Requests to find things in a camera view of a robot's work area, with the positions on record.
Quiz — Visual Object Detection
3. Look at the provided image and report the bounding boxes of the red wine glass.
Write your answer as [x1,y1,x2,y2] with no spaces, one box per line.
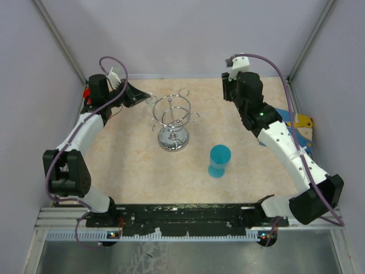
[83,87,91,106]

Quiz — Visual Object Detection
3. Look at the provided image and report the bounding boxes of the blue wine glass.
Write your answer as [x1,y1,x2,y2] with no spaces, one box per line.
[208,144,232,179]

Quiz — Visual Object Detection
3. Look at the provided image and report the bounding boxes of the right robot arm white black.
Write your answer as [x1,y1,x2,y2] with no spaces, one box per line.
[221,53,344,227]

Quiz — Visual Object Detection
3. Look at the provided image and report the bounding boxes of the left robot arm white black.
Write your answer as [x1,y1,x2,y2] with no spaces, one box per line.
[43,71,151,214]

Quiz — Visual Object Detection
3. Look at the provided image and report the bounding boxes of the blue cartoon cloth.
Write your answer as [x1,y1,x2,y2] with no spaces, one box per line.
[257,105,313,161]

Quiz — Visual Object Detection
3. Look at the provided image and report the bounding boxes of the chrome wire glass rack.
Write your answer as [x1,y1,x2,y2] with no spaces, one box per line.
[152,88,200,152]

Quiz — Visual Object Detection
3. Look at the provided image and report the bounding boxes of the right aluminium corner post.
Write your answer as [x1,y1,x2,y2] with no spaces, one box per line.
[287,0,338,84]

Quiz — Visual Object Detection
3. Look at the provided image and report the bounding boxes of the aluminium corner post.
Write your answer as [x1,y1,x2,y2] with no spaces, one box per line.
[30,0,87,84]
[287,0,338,84]

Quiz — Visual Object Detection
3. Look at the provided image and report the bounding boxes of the left aluminium corner post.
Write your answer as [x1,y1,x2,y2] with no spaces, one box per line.
[30,0,87,84]

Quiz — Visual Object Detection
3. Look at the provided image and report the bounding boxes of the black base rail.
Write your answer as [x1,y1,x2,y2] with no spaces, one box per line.
[86,203,275,237]

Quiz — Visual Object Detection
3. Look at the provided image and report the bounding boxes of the white cable duct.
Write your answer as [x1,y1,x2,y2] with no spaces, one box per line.
[45,230,274,243]

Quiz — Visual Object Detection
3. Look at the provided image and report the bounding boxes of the aluminium frame rail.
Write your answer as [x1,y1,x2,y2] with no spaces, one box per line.
[34,207,346,231]

